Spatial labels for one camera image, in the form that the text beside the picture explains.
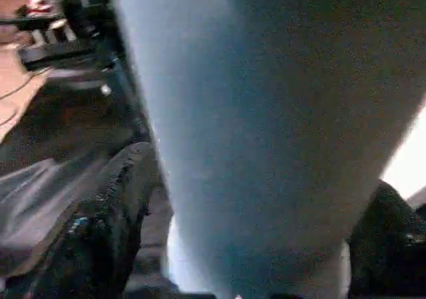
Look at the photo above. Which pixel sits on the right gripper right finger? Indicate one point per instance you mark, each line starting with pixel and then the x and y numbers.
pixel 386 252

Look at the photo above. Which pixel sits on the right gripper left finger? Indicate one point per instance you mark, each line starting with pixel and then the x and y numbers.
pixel 100 239

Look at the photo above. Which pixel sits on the white plastic table top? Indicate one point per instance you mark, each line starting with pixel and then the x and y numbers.
pixel 409 159

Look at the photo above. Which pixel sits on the white plastic table leg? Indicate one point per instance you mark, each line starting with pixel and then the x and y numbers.
pixel 266 112

